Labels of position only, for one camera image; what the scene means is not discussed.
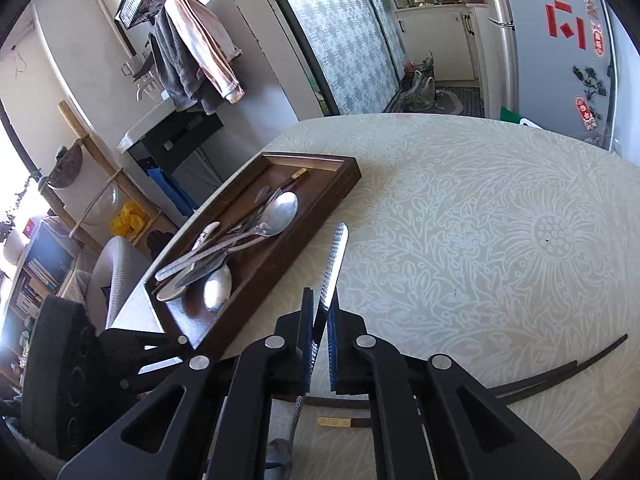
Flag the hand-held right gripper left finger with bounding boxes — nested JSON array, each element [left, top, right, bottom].
[[57, 287, 316, 480]]

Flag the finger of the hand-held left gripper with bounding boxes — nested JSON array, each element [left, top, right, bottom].
[[119, 354, 193, 397], [101, 327, 195, 352]]

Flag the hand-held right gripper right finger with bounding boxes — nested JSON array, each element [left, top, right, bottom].
[[329, 304, 582, 480]]

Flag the steel fork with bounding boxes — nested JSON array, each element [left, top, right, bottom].
[[156, 186, 283, 304]]

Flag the dark wooden chopstick gold tip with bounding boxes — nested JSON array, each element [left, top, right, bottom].
[[317, 360, 593, 429], [300, 334, 629, 408], [260, 168, 309, 198]]

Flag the large steel spoon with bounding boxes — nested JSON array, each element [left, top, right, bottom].
[[202, 264, 235, 317]]

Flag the brown wooden tray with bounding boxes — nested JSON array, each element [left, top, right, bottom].
[[145, 151, 362, 359]]

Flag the textured handle steel knife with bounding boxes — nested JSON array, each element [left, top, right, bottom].
[[267, 222, 350, 477]]

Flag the textured handle steel spoon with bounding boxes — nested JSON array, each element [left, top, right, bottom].
[[154, 236, 251, 282]]

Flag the plain handle steel spoon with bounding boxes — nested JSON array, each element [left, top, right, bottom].
[[190, 191, 300, 267]]

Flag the white chair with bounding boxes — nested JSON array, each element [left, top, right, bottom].
[[91, 236, 154, 332]]

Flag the bookshelf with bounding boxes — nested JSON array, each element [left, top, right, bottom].
[[0, 215, 82, 397]]

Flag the white printed ceramic spoon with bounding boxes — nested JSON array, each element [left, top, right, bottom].
[[191, 221, 222, 252]]

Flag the yellow cloth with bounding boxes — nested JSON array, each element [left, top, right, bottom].
[[110, 202, 151, 237]]

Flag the wooden ladder rack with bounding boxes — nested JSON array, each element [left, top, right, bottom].
[[39, 100, 177, 262]]

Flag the floral patterned tablecloth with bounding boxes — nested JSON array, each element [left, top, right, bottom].
[[112, 112, 640, 480]]

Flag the white sink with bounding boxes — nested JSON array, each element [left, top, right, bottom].
[[117, 94, 224, 162]]

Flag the grey towel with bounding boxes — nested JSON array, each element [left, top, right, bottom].
[[149, 9, 227, 114]]

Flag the plastic bags on floor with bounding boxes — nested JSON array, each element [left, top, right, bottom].
[[394, 51, 452, 114]]

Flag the grey floor mat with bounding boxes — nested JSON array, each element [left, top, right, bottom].
[[434, 85, 485, 117]]

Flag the pink towel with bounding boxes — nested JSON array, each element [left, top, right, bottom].
[[163, 0, 245, 104]]

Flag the patterned sliding door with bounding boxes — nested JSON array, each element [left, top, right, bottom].
[[257, 0, 410, 117]]

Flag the white kitchen counter cabinet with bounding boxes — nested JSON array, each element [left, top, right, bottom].
[[394, 2, 495, 84]]

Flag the silver refrigerator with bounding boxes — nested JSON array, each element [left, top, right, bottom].
[[481, 0, 628, 157]]

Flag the red oval fridge magnet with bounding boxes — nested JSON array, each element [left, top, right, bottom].
[[575, 96, 604, 129]]

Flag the dark tree fridge magnet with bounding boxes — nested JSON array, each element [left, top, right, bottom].
[[572, 64, 609, 99]]

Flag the red square fridge magnet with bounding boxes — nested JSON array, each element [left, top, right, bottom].
[[545, 2, 587, 52]]

